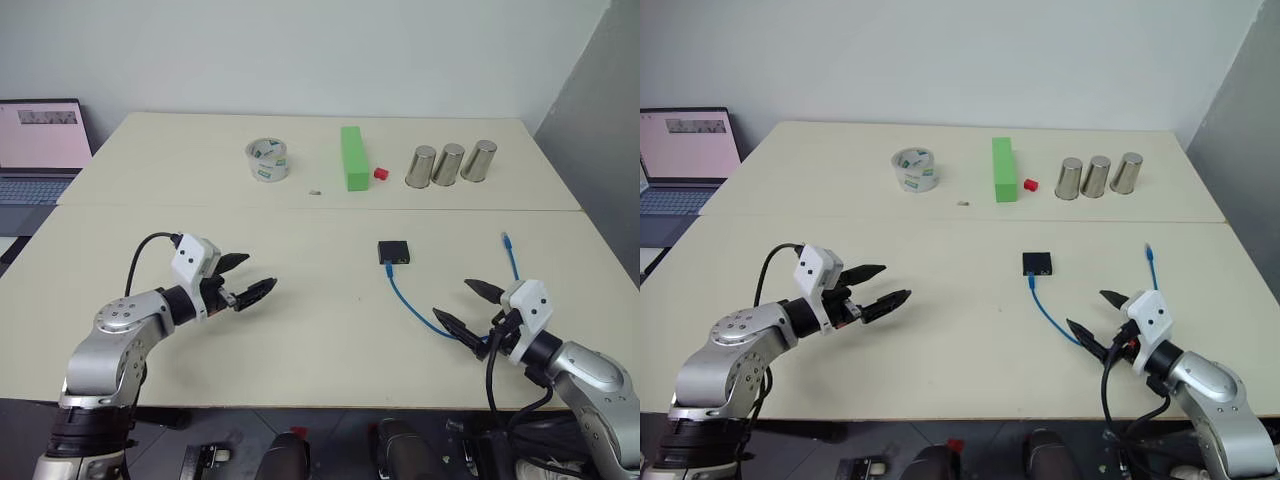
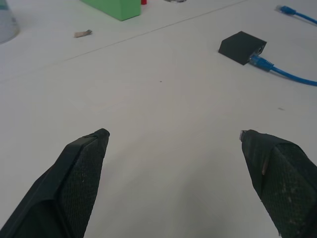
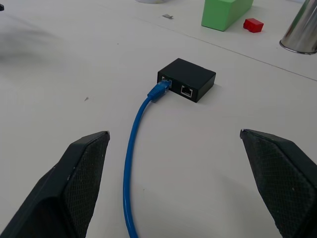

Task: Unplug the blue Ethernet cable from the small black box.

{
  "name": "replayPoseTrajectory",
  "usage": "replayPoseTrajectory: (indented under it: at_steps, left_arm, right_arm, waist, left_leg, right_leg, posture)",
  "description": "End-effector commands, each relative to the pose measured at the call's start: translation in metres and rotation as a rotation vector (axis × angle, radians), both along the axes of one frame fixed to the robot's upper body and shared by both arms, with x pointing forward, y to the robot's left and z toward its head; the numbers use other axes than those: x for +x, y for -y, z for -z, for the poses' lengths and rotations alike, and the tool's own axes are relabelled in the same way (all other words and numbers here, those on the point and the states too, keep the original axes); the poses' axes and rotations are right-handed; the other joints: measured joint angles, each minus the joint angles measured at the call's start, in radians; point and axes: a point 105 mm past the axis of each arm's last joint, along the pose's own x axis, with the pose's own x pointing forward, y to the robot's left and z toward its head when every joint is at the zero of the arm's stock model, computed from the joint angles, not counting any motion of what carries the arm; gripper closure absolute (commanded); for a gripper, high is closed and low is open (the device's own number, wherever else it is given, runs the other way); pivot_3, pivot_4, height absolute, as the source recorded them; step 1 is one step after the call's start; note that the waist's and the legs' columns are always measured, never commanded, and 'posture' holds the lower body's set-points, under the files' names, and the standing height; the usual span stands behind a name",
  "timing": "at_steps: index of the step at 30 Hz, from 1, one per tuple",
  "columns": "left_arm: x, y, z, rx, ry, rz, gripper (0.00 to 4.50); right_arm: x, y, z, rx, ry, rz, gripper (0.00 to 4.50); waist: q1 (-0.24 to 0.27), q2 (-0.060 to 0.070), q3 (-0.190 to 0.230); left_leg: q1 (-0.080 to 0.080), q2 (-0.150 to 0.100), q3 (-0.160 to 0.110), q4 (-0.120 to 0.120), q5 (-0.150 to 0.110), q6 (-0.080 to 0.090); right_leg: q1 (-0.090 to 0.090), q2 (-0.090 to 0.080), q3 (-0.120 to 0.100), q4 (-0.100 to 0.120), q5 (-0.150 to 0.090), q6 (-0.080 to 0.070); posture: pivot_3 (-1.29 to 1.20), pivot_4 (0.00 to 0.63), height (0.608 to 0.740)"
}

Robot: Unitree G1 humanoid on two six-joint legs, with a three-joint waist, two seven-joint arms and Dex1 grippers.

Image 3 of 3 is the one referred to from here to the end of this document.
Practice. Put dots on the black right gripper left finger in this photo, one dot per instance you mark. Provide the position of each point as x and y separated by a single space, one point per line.
62 188

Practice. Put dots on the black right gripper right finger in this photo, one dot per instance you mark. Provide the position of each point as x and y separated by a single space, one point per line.
282 178

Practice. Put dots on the black network port box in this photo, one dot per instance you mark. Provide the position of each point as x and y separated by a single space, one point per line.
189 75

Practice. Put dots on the silver metal cup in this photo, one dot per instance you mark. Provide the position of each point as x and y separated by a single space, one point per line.
303 29

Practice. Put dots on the red small block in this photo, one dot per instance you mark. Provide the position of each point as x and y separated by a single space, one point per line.
253 25

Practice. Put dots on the green rectangular block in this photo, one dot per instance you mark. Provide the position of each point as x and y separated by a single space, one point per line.
221 12

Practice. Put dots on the black object at edge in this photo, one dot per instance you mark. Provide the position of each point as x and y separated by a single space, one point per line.
1 7

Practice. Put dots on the small grey metal clip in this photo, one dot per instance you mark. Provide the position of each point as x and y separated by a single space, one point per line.
168 16

